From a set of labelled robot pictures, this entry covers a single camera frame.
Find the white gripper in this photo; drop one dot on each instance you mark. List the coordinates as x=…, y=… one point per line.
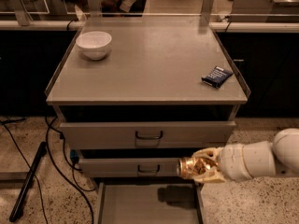
x=232, y=162

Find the crushed orange can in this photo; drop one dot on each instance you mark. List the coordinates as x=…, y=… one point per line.
x=190, y=167

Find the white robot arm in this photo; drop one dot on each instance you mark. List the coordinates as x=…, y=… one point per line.
x=279, y=158

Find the grey bottom drawer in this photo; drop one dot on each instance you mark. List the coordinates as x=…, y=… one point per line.
x=148, y=200

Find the grey drawer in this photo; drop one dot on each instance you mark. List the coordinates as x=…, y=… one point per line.
x=148, y=200
x=129, y=135
x=143, y=167

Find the grey middle drawer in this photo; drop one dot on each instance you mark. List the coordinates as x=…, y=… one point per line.
x=143, y=167

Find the grey metal drawer cabinet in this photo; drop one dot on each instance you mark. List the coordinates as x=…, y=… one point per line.
x=152, y=74

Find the grey top drawer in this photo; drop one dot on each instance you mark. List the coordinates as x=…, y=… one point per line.
x=129, y=135

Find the dark blue snack packet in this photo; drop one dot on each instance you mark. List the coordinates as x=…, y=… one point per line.
x=217, y=77

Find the white ceramic bowl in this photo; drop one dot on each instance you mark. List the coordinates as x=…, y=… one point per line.
x=95, y=45

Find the black power strip bar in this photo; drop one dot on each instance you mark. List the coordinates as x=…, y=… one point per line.
x=17, y=209

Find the white railing bar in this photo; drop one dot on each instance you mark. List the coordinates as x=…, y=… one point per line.
x=233, y=27

